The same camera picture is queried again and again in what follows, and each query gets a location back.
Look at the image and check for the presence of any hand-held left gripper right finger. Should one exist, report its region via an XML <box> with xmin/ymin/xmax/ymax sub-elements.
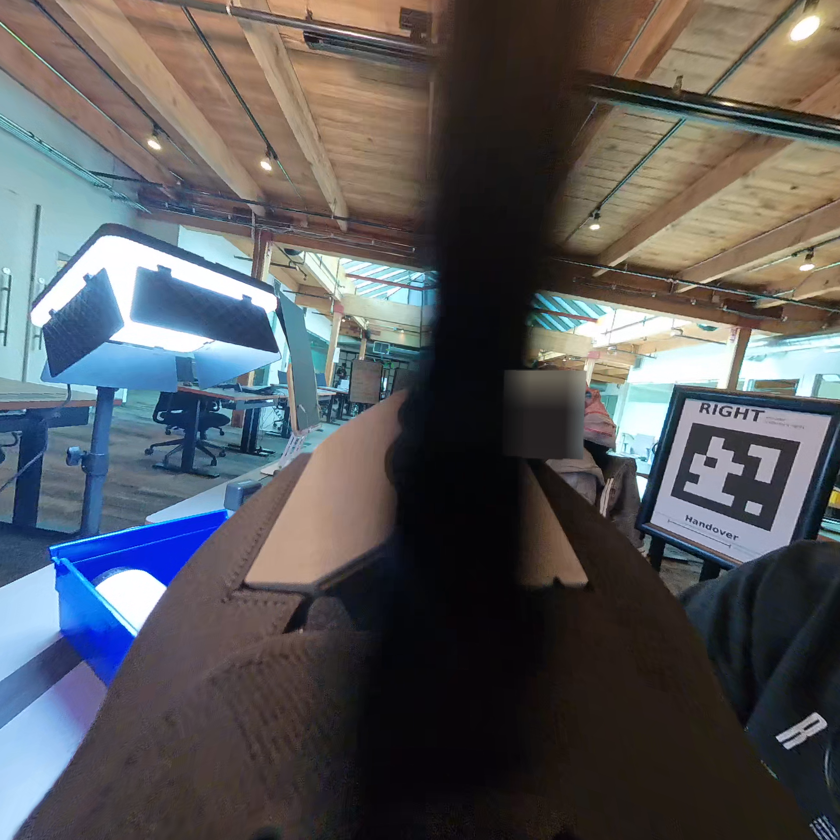
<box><xmin>517</xmin><ymin>461</ymin><xmax>590</xmax><ymax>588</ymax></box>

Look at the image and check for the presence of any black framed marker sign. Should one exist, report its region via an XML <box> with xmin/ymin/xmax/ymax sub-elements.
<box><xmin>634</xmin><ymin>382</ymin><xmax>840</xmax><ymax>583</ymax></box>

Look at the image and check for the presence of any wooden top desk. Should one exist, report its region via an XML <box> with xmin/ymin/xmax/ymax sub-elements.
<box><xmin>176</xmin><ymin>382</ymin><xmax>284</xmax><ymax>458</ymax></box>
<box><xmin>0</xmin><ymin>376</ymin><xmax>123</xmax><ymax>530</ymax></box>

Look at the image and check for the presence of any white flip chart board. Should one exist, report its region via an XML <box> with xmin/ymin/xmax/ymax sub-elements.
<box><xmin>347</xmin><ymin>358</ymin><xmax>385</xmax><ymax>406</ymax></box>

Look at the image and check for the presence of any black-sleeved operator arm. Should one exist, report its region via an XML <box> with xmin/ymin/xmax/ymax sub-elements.
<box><xmin>745</xmin><ymin>696</ymin><xmax>840</xmax><ymax>840</ymax></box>

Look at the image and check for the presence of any studio softbox light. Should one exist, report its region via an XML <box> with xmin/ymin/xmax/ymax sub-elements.
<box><xmin>29</xmin><ymin>222</ymin><xmax>284</xmax><ymax>537</ymax></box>

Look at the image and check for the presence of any person's right forearm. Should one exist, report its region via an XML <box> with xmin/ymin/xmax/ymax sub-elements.
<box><xmin>678</xmin><ymin>540</ymin><xmax>840</xmax><ymax>729</ymax></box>

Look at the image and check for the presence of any small grey box device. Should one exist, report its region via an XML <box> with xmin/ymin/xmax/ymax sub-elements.
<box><xmin>222</xmin><ymin>478</ymin><xmax>265</xmax><ymax>514</ymax></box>

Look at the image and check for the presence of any dark plate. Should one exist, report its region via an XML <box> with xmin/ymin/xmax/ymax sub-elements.
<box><xmin>387</xmin><ymin>0</ymin><xmax>578</xmax><ymax>788</ymax></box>

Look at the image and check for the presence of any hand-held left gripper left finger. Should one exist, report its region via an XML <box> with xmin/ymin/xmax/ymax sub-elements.
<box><xmin>243</xmin><ymin>392</ymin><xmax>409</xmax><ymax>595</ymax></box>

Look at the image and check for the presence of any black panel on white stand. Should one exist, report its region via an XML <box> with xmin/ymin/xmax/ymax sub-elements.
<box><xmin>261</xmin><ymin>287</ymin><xmax>324</xmax><ymax>478</ymax></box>

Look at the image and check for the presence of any blue plastic bin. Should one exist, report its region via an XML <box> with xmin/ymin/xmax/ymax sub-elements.
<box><xmin>49</xmin><ymin>508</ymin><xmax>232</xmax><ymax>688</ymax></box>

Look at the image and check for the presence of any white bottle black cap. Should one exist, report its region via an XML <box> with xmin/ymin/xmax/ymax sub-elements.
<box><xmin>93</xmin><ymin>567</ymin><xmax>169</xmax><ymax>635</ymax></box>

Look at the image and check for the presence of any black office chair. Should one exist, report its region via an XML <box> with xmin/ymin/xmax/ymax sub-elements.
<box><xmin>144</xmin><ymin>389</ymin><xmax>232</xmax><ymax>478</ymax></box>

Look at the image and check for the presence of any person's upper body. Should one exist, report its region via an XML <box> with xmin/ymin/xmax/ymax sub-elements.
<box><xmin>546</xmin><ymin>386</ymin><xmax>648</xmax><ymax>550</ymax></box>

